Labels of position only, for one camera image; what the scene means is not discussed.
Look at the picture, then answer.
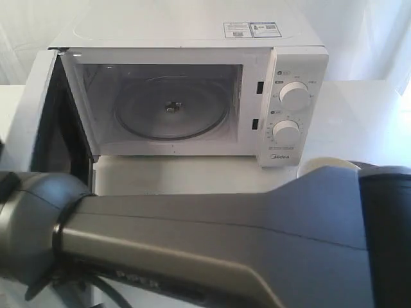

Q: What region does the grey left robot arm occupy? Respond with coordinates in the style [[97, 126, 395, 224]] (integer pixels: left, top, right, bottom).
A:
[[1, 167, 410, 307]]

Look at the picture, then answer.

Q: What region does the glass microwave turntable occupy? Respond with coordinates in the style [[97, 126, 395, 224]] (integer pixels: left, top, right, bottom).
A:
[[115, 78, 231, 141]]

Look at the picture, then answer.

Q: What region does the white microwave oven body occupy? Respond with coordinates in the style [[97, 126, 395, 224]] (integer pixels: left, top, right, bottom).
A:
[[51, 18, 328, 167]]

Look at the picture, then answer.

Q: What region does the lower white control knob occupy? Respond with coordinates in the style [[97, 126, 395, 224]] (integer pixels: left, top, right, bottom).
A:
[[272, 120, 301, 146]]

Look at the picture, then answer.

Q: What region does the white control knob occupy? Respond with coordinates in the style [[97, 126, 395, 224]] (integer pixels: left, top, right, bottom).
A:
[[279, 81, 310, 111], [272, 120, 301, 146]]

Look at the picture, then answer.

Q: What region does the upper white control knob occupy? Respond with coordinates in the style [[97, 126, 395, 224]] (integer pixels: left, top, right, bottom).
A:
[[279, 81, 310, 111]]

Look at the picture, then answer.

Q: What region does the blue white label sticker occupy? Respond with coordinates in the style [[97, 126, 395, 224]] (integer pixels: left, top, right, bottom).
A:
[[223, 22, 282, 39]]

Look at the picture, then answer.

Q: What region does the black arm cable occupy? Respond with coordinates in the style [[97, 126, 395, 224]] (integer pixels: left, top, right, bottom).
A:
[[92, 275, 129, 308]]

